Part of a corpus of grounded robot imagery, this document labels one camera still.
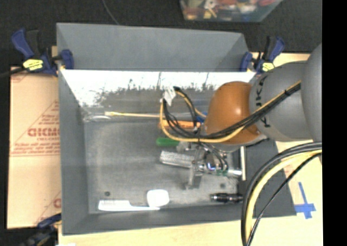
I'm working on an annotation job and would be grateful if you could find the grey metal bin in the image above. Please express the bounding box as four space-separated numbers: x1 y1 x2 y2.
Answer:
56 22 297 235

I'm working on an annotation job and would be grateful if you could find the black cylinder on white bracket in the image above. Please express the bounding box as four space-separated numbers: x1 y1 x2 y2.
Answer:
210 146 247 203

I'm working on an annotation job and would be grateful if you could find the clear ribbed plastic piece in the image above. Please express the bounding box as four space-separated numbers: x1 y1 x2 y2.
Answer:
159 150 196 169

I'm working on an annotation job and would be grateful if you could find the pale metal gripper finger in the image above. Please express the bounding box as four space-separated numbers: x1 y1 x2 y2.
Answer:
187 170 203 189

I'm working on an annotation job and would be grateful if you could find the orange flat stick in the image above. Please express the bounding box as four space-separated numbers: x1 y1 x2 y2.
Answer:
167 121 202 130

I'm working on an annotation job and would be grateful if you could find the white rounded block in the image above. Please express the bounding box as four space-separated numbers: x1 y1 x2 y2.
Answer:
146 189 170 208

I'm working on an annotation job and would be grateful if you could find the pale wooden stick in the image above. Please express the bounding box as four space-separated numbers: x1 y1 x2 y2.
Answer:
104 111 161 119

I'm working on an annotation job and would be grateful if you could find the brown cardboard board, red print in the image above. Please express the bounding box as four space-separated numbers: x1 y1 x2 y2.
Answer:
7 67 62 229

